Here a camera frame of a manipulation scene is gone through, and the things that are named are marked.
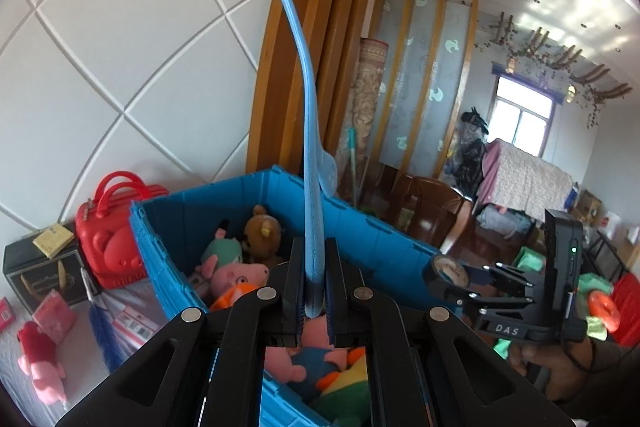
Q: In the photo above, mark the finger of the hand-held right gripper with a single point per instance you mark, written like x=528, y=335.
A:
x=505, y=274
x=492, y=299

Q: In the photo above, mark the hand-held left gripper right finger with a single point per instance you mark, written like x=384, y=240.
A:
x=330, y=302

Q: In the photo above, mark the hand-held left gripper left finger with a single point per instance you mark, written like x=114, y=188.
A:
x=299, y=302

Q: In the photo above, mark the pink pig plush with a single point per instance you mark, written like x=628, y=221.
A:
x=239, y=274

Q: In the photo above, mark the green and yellow plush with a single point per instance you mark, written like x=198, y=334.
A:
x=345, y=379

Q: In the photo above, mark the teal hooded pig plush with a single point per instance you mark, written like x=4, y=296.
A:
x=223, y=251

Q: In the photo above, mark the long blue plastic paddle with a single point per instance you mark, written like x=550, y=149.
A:
x=312, y=207

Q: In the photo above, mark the blue plastic storage crate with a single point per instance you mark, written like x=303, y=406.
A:
x=165, y=237

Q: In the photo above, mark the person's right forearm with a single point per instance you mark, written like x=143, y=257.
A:
x=610, y=382

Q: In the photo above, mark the person's right hand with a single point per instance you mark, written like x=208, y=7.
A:
x=545, y=362

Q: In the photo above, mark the cardboard box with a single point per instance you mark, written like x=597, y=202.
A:
x=586, y=203

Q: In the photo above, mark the brown bear plush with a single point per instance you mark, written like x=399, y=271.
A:
x=261, y=234

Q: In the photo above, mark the floral cloth cover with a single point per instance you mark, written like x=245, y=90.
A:
x=525, y=179

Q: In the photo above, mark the dark wooden chair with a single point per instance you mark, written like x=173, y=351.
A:
x=430, y=207

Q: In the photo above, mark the dark hanging clothes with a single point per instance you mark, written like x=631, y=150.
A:
x=470, y=147

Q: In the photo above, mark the window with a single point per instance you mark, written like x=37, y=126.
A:
x=522, y=117

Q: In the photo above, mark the red bear-face suitcase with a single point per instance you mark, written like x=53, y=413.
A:
x=115, y=252

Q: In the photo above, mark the blue feather duster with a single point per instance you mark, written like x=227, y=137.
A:
x=102, y=327

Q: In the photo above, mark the ceiling vine decoration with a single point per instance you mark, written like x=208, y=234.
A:
x=550, y=52

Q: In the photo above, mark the rolled patterned carpet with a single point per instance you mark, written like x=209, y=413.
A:
x=367, y=97

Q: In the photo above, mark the wooden frosted glass partition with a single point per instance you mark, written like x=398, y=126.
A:
x=425, y=57

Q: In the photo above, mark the pink tissue pack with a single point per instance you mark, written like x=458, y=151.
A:
x=54, y=313

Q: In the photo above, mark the yellow notepad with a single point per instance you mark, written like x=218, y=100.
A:
x=52, y=243

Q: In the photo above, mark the black gift box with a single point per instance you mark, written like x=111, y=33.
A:
x=40, y=277

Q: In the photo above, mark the pink cylindrical can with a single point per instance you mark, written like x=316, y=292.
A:
x=5, y=314

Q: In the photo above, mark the wooden headboard frame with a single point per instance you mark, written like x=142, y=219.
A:
x=310, y=37

